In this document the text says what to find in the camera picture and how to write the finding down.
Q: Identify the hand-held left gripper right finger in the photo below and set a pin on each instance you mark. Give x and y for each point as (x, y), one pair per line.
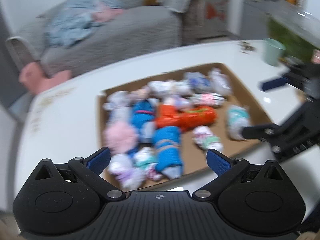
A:
(218, 163)

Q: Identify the white refrigerator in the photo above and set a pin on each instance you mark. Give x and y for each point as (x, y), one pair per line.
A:
(232, 10)

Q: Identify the white mint bundle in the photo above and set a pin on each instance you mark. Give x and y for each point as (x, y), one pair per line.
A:
(236, 121)

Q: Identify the white printed sock bundle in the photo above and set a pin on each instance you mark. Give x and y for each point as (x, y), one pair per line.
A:
(207, 137)

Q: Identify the pale pink sock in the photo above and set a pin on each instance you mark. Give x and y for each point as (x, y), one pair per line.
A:
(140, 93)

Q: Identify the pink fluffy pompom sock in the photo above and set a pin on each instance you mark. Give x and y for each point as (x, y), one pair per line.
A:
(120, 136)

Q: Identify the grey beaded sock bundle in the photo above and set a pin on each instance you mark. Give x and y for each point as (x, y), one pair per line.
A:
(116, 105)

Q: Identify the grey sofa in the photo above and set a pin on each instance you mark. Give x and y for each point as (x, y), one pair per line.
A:
(125, 30)

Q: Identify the pale green cup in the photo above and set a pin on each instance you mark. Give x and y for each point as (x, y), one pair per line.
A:
(273, 52)

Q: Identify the white pink striped sock bundle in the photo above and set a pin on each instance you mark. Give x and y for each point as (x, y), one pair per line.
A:
(207, 99)

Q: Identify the blue striped sock bundle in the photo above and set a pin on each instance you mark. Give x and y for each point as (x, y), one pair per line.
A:
(167, 150)

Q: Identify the pile of clothes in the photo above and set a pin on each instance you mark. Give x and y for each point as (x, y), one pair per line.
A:
(72, 27)

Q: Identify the grey blue-print sock bundle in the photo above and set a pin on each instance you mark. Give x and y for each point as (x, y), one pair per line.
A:
(197, 81)

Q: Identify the orange figure wall poster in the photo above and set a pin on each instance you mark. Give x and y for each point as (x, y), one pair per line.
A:
(213, 12)

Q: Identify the orange bundle with green tie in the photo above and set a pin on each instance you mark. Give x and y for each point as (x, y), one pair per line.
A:
(197, 117)

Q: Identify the clear plastic bundle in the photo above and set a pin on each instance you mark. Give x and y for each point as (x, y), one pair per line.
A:
(220, 82)

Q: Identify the pastel sock bundle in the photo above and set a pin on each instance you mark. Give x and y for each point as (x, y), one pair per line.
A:
(176, 102)

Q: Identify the grey counter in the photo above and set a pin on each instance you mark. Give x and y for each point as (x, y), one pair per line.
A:
(282, 10)

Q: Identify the cardboard box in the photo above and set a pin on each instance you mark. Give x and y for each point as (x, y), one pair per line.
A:
(192, 157)

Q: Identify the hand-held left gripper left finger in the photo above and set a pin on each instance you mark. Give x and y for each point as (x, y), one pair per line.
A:
(100, 160)

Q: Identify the white lilac fluffy sock bundle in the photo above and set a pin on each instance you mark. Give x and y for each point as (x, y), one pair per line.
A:
(120, 166)

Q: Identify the pink plastic stool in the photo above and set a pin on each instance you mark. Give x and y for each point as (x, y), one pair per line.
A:
(37, 80)

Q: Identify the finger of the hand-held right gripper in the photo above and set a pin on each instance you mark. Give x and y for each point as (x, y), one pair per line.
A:
(255, 131)
(273, 83)

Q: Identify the blue sock bundle pink stripes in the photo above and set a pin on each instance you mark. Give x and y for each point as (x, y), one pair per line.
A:
(143, 115)

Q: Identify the small orange bundle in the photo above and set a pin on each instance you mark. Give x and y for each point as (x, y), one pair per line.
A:
(166, 116)

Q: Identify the white sock roll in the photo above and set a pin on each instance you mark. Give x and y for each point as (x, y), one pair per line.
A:
(165, 87)

